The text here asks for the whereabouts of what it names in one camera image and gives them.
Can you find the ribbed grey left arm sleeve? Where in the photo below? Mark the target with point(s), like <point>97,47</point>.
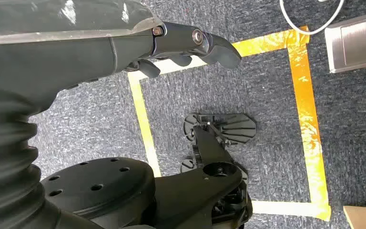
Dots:
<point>6,164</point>

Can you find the black robot leg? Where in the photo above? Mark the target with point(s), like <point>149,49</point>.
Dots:
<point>132,192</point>

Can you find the silver metal floor socket plate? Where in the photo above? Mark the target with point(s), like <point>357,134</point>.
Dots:
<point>356,42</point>

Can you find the yellow floor tape square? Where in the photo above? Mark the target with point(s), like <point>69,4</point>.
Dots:
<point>306,120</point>

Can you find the black robot foot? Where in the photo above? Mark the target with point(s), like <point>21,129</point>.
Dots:
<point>224,126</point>

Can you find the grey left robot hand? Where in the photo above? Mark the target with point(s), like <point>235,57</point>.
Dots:
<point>75,53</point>

